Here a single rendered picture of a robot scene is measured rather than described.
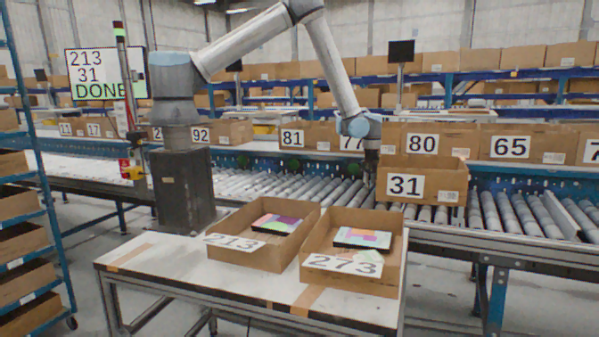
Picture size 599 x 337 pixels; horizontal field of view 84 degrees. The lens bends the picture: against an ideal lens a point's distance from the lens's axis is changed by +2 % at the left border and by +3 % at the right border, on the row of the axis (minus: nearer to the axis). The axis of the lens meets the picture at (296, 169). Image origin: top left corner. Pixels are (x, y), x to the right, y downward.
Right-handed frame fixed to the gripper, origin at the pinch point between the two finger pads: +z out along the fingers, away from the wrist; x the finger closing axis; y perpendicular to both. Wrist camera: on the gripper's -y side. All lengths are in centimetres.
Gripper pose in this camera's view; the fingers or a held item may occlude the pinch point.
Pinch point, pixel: (369, 185)
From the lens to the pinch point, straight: 174.9
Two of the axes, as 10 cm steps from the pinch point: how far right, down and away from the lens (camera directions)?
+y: -4.2, 2.3, -8.8
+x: 9.1, 1.1, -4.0
